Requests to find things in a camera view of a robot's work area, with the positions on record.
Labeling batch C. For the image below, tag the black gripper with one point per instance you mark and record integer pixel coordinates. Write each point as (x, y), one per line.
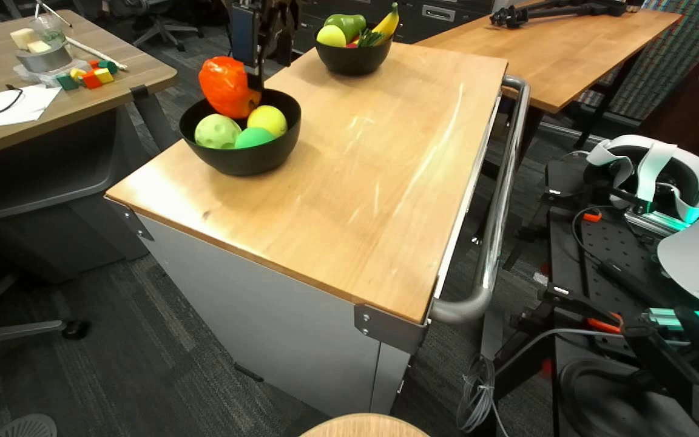
(277, 25)

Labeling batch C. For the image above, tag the red apple toy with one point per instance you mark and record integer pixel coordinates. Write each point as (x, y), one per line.
(224, 86)

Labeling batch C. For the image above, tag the yellow round fruit toy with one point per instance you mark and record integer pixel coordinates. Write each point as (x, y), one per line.
(268, 120)

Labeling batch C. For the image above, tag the pale green fruit toy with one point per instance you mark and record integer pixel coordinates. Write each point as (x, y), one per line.
(218, 132)

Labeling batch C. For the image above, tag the yellow lemon toy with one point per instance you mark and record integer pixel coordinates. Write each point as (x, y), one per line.
(332, 37)

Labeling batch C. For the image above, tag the large black bowl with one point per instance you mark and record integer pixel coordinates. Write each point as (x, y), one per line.
(243, 160)

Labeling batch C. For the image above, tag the small black bowl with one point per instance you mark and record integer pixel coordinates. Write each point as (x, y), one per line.
(354, 63)

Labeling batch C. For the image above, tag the green pear toy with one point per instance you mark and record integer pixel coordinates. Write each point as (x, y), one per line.
(349, 25)

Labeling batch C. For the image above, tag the dark office chair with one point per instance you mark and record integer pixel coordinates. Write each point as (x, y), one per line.
(160, 25)

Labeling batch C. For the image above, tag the wooden desk with grey panel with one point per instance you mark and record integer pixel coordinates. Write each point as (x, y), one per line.
(134, 75)

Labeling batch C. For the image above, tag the yellow banana toy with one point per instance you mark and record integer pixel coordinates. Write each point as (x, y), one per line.
(388, 23)

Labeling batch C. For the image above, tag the white cart with wooden top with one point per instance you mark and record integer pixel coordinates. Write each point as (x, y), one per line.
(326, 201)

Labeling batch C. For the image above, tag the green toy block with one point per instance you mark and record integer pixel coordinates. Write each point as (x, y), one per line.
(66, 80)
(111, 66)

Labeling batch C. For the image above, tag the yellow toy block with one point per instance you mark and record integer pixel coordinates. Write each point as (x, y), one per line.
(77, 72)
(105, 75)

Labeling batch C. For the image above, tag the white stick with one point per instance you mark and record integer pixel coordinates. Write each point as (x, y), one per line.
(98, 54)

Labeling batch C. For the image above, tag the red toy block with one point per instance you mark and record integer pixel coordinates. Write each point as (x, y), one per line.
(92, 80)

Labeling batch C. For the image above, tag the clear plastic container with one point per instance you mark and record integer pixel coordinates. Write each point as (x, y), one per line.
(39, 45)

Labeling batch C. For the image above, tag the white paper sheet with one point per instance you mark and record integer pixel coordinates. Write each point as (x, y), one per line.
(10, 110)

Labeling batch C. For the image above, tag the wooden desk with black legs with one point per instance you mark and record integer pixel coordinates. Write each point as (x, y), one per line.
(560, 48)

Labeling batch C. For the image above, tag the grey office chair base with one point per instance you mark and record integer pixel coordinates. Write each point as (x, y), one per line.
(10, 331)

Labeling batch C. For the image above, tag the black orange clamp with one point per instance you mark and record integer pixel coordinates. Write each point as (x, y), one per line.
(593, 219)
(571, 312)

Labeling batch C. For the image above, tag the round wooden stool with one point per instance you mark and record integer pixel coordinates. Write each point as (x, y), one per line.
(366, 424)

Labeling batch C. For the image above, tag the white VR headset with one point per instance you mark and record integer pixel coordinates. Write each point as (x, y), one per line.
(650, 172)

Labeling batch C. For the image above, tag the green striped cloth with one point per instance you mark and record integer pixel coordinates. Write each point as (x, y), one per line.
(666, 57)

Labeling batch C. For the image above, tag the grey round cap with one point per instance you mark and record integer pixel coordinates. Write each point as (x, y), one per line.
(26, 424)

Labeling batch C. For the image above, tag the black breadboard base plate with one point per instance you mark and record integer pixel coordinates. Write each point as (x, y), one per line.
(609, 268)

